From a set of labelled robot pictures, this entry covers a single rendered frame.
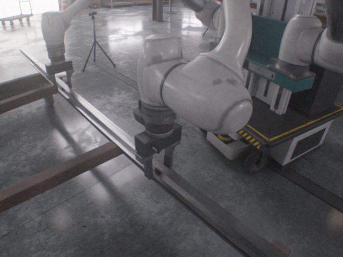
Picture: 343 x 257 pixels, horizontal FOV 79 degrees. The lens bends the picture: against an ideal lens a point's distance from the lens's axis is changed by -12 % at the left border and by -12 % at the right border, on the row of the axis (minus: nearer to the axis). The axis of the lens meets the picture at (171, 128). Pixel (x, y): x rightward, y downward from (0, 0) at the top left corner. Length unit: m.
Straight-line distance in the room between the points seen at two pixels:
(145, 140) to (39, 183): 0.56
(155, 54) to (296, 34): 0.76
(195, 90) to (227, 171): 1.08
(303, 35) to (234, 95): 0.77
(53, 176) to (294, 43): 1.16
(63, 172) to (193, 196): 0.59
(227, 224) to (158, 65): 0.40
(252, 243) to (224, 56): 0.41
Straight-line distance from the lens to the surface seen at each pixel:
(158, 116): 0.56
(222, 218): 0.60
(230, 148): 1.41
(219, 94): 0.38
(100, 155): 1.07
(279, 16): 1.48
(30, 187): 1.02
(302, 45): 1.12
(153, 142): 0.60
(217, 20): 1.50
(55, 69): 1.27
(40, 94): 1.67
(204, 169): 1.43
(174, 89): 0.43
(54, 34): 1.21
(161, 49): 0.49
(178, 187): 0.66
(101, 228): 1.17
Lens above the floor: 0.97
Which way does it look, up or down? 34 degrees down
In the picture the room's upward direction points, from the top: 3 degrees clockwise
